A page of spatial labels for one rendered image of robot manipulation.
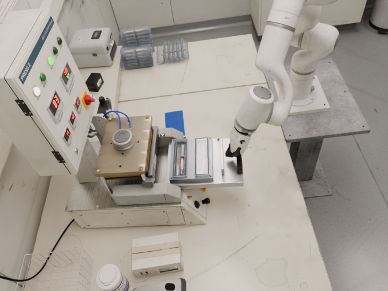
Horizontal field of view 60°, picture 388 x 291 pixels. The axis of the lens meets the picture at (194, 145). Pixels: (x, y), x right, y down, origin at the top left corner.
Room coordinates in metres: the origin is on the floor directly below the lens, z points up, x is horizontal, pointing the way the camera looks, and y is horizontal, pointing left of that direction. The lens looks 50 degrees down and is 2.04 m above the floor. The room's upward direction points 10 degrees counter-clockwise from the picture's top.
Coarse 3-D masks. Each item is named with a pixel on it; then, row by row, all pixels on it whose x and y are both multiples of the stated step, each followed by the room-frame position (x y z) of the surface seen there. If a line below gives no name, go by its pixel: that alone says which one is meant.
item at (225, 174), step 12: (216, 144) 0.87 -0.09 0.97; (228, 144) 0.86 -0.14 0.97; (168, 156) 0.85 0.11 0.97; (216, 156) 0.81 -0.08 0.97; (168, 168) 0.79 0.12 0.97; (216, 168) 0.75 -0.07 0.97; (228, 168) 0.74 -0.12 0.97; (168, 180) 0.73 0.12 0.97; (216, 180) 0.70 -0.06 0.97; (228, 180) 0.69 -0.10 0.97; (240, 180) 0.68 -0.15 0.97
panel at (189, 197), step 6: (186, 192) 0.71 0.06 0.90; (192, 192) 0.73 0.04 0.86; (198, 192) 0.75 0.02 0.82; (204, 192) 0.77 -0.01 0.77; (186, 198) 0.68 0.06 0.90; (192, 198) 0.70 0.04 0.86; (198, 198) 0.72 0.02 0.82; (204, 198) 0.75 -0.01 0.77; (192, 204) 0.67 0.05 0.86; (204, 204) 0.71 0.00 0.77; (198, 210) 0.67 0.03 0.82; (204, 210) 0.69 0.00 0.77; (204, 216) 0.66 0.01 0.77
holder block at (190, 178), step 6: (192, 138) 0.90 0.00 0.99; (210, 138) 0.89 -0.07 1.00; (192, 144) 0.87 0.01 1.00; (210, 144) 0.85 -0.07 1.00; (192, 150) 0.84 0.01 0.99; (210, 150) 0.82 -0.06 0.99; (192, 156) 0.81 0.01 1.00; (210, 156) 0.79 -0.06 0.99; (192, 162) 0.78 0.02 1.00; (210, 162) 0.77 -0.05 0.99; (192, 168) 0.75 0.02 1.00; (210, 168) 0.74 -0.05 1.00; (192, 174) 0.72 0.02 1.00; (210, 174) 0.71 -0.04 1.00; (174, 180) 0.72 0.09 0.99; (180, 180) 0.71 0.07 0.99; (186, 180) 0.71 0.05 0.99; (192, 180) 0.71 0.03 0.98; (198, 180) 0.70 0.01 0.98; (204, 180) 0.70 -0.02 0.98; (210, 180) 0.70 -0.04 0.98
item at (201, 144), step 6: (198, 138) 0.89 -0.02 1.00; (204, 138) 0.88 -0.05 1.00; (198, 144) 0.86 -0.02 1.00; (204, 144) 0.85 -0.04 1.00; (198, 150) 0.83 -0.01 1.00; (204, 150) 0.82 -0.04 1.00; (198, 156) 0.80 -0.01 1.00; (204, 156) 0.79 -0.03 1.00; (198, 162) 0.77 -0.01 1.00; (204, 162) 0.76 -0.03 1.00; (198, 168) 0.74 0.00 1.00; (204, 168) 0.74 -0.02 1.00; (198, 174) 0.71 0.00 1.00; (204, 174) 0.71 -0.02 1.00
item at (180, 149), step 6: (174, 144) 0.88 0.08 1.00; (180, 144) 0.87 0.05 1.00; (186, 144) 0.87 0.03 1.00; (174, 150) 0.85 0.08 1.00; (180, 150) 0.84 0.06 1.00; (186, 150) 0.84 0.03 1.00; (174, 156) 0.82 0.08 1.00; (180, 156) 0.81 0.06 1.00; (186, 156) 0.81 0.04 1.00; (174, 162) 0.79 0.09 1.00; (180, 162) 0.78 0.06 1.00; (186, 162) 0.78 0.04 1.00; (174, 168) 0.76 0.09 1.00; (180, 168) 0.76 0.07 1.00; (174, 174) 0.73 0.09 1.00; (180, 174) 0.73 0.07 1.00
